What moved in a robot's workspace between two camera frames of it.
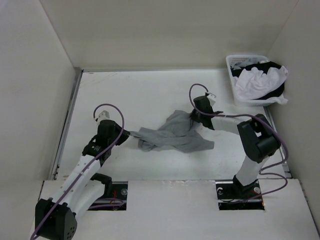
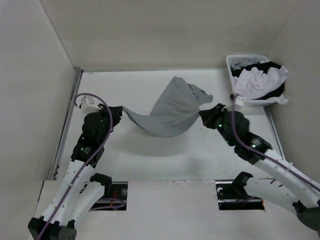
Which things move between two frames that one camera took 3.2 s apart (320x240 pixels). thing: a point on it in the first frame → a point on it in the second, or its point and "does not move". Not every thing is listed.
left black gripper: (125, 135) → (118, 111)
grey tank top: (178, 133) → (175, 112)
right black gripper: (193, 117) → (208, 116)
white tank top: (250, 84) does not move
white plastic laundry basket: (240, 60) does not move
